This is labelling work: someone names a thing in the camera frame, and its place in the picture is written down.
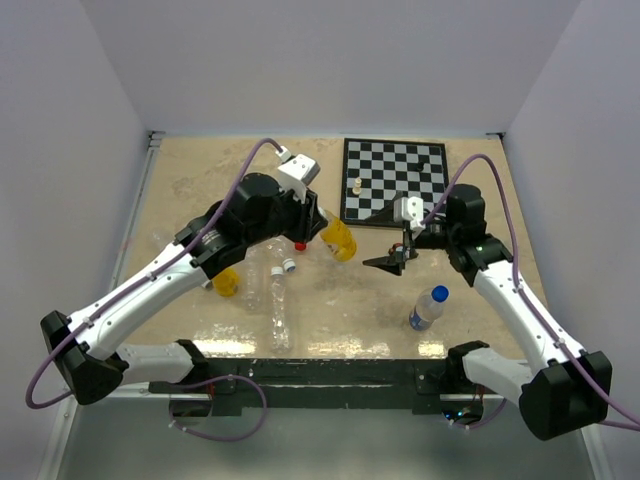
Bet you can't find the white chess piece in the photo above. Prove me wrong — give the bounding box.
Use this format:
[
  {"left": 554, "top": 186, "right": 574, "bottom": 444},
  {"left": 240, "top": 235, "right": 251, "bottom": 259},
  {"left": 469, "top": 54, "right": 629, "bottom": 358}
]
[{"left": 352, "top": 178, "right": 362, "bottom": 196}]

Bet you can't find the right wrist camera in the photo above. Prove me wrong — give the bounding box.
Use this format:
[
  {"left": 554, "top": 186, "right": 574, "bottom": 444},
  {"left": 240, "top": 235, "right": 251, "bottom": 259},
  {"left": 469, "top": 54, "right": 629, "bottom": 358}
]
[{"left": 392, "top": 196, "right": 424, "bottom": 235}]

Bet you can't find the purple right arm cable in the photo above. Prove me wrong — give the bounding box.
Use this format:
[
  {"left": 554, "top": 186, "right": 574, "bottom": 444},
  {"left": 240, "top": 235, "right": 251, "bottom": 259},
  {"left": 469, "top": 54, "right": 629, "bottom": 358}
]
[{"left": 422, "top": 153, "right": 640, "bottom": 431}]

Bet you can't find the long clear crushed bottle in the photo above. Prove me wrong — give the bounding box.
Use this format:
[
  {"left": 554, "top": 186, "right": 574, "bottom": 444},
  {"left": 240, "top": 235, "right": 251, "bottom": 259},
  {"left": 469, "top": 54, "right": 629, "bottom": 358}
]
[{"left": 270, "top": 266, "right": 292, "bottom": 353}]

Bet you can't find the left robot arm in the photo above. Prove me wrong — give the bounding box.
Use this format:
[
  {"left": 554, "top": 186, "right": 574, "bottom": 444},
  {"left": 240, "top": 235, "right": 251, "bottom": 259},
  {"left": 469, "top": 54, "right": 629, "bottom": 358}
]
[{"left": 40, "top": 173, "right": 327, "bottom": 405}]

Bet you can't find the clear bottle far left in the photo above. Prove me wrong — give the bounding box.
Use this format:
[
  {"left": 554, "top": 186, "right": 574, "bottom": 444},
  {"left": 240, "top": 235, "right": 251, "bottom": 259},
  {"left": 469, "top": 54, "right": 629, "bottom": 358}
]
[{"left": 149, "top": 229, "right": 174, "bottom": 254}]

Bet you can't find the black white chessboard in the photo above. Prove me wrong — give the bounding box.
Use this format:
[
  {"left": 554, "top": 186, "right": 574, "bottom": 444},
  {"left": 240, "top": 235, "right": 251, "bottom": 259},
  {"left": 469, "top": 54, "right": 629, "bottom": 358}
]
[{"left": 339, "top": 138, "right": 449, "bottom": 228}]

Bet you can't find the red label clear bottle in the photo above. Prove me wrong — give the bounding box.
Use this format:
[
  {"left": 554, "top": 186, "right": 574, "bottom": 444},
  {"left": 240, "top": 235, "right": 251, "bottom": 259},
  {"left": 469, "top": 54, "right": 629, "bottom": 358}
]
[{"left": 266, "top": 237, "right": 300, "bottom": 257}]

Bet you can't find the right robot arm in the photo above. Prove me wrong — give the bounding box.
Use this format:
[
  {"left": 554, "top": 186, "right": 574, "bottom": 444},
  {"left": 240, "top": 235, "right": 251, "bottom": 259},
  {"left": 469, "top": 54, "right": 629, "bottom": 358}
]
[{"left": 366, "top": 184, "right": 612, "bottom": 440}]

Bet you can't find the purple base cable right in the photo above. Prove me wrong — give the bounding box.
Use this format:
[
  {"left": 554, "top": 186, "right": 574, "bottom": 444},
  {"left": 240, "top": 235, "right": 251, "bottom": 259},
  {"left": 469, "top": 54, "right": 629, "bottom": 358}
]
[{"left": 447, "top": 397, "right": 509, "bottom": 431}]

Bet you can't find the black base frame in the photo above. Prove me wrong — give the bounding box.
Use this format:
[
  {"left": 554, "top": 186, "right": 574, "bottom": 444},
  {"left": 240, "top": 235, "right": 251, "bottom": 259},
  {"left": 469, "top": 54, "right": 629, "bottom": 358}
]
[{"left": 149, "top": 353, "right": 478, "bottom": 416}]

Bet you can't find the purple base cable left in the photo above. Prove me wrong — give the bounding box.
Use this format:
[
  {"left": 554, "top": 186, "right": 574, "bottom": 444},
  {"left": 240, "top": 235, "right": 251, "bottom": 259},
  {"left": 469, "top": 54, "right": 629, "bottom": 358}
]
[{"left": 168, "top": 374, "right": 269, "bottom": 442}]

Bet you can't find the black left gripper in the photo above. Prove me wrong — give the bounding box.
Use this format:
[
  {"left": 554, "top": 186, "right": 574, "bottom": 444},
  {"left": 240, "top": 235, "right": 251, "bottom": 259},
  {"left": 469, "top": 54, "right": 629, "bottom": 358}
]
[{"left": 246, "top": 179, "right": 328, "bottom": 247}]

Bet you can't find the blue cap Pepsi bottle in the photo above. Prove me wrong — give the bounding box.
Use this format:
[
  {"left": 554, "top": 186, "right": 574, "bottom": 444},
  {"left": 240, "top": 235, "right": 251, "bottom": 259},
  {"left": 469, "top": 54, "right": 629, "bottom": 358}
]
[{"left": 408, "top": 285, "right": 449, "bottom": 331}]

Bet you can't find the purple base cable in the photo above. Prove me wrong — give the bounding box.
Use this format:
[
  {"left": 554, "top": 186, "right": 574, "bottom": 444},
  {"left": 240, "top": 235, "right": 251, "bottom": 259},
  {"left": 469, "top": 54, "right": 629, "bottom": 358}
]
[
  {"left": 447, "top": 397, "right": 509, "bottom": 431},
  {"left": 168, "top": 374, "right": 269, "bottom": 442}
]

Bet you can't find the yellow tea bottle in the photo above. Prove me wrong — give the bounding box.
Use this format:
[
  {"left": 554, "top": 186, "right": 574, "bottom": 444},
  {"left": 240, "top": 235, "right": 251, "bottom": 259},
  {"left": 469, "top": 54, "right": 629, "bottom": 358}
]
[{"left": 320, "top": 210, "right": 357, "bottom": 262}]

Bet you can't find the cartoon fridge magnet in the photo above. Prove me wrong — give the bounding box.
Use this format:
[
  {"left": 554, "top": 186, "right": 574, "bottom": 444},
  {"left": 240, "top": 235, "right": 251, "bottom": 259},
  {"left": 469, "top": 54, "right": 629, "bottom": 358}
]
[{"left": 389, "top": 243, "right": 405, "bottom": 255}]

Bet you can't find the clear bottle white cap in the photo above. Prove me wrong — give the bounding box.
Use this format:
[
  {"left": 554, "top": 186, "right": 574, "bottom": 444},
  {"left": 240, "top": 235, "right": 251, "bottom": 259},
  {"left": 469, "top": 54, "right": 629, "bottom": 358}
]
[{"left": 242, "top": 249, "right": 297, "bottom": 314}]

